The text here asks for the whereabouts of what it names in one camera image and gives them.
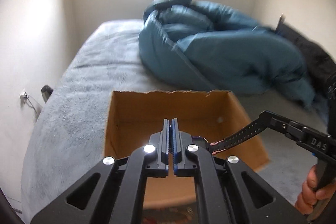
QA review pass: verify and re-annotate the teal blue duvet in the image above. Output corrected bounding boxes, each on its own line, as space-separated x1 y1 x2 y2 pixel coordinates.
138 0 325 108

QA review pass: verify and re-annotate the black charger on bed edge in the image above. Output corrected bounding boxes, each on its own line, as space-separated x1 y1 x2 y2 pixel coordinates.
41 85 53 103

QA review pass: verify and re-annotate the person's right hand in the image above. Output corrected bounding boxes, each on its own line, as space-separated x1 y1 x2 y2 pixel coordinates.
294 165 335 214

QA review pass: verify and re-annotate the grey bed sheet mattress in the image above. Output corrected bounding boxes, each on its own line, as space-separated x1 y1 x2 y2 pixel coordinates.
21 19 326 223

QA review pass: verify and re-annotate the dark headboard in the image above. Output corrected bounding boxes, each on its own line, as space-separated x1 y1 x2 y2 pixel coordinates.
277 14 285 28

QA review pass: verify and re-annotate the white wall socket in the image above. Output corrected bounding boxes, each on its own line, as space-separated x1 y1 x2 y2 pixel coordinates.
19 89 28 102

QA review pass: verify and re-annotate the black clothing pile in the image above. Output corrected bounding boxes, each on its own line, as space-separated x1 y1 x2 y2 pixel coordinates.
276 22 335 98

